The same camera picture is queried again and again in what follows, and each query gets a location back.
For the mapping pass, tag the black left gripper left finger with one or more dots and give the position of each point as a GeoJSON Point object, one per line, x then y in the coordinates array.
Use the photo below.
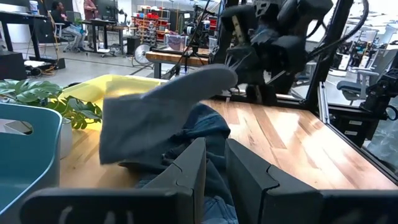
{"type": "Point", "coordinates": [174, 199]}

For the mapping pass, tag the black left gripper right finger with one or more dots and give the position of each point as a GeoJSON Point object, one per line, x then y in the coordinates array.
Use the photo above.
{"type": "Point", "coordinates": [280, 202]}

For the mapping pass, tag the grey baseball cap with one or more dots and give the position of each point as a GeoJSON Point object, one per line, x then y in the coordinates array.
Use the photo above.
{"type": "Point", "coordinates": [149, 124]}

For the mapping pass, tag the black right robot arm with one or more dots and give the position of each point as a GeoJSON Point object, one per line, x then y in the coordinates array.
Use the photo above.
{"type": "Point", "coordinates": [283, 49]}

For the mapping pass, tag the black tripod stand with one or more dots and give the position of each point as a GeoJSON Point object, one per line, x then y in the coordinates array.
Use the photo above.
{"type": "Point", "coordinates": [186, 53]}

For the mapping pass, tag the clear plastic storage box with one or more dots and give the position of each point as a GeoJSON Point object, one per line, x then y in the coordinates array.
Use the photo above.
{"type": "Point", "coordinates": [175, 42]}

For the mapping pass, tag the wooden workbench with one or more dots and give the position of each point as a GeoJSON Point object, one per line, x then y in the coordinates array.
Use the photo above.
{"type": "Point", "coordinates": [174, 57]}

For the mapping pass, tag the red parts shelving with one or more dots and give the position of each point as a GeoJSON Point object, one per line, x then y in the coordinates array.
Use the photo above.
{"type": "Point", "coordinates": [152, 25]}

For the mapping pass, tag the black drawer cabinet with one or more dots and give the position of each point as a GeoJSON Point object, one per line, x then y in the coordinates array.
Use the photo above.
{"type": "Point", "coordinates": [351, 127]}

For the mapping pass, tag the small white fan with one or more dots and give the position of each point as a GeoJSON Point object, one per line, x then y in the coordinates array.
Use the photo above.
{"type": "Point", "coordinates": [142, 54]}

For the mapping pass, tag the black speaker box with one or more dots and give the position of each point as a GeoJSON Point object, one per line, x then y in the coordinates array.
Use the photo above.
{"type": "Point", "coordinates": [133, 46]}

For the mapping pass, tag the grey office chair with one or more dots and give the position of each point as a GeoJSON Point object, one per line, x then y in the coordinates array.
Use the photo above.
{"type": "Point", "coordinates": [357, 81]}

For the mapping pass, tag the white plant pot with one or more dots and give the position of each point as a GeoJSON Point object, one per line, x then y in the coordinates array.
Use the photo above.
{"type": "Point", "coordinates": [66, 140]}

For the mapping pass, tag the yellow plastic bin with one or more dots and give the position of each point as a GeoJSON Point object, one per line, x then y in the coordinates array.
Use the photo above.
{"type": "Point", "coordinates": [93, 88]}

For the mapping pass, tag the black-legged wooden table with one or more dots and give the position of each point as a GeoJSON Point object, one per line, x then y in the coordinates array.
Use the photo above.
{"type": "Point", "coordinates": [99, 22]}

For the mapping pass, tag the black device with lens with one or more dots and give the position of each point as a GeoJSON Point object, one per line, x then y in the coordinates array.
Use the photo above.
{"type": "Point", "coordinates": [379, 93]}

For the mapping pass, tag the teal plastic bin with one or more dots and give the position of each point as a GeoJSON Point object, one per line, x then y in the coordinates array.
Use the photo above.
{"type": "Point", "coordinates": [25, 161]}

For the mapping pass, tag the standing person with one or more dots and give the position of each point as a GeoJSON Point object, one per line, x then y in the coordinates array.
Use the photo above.
{"type": "Point", "coordinates": [90, 12]}

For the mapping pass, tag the green leafy plant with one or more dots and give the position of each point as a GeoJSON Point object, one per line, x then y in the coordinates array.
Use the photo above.
{"type": "Point", "coordinates": [31, 91]}

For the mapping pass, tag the seated person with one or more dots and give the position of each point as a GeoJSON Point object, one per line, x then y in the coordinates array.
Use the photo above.
{"type": "Point", "coordinates": [63, 21]}

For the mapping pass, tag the black floor cabinet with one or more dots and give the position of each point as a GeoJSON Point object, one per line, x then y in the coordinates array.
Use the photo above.
{"type": "Point", "coordinates": [12, 65]}

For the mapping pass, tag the white plastic container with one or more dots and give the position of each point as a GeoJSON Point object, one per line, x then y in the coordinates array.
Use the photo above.
{"type": "Point", "coordinates": [33, 7]}

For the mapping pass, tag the black standing desk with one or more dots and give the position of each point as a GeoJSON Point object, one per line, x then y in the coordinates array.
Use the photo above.
{"type": "Point", "coordinates": [18, 17]}

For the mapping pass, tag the black aluminium table frame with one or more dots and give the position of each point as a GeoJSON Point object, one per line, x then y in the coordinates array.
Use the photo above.
{"type": "Point", "coordinates": [329, 40]}

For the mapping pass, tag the silver aluminium rail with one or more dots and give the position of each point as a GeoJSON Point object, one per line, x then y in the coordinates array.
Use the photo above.
{"type": "Point", "coordinates": [323, 102]}

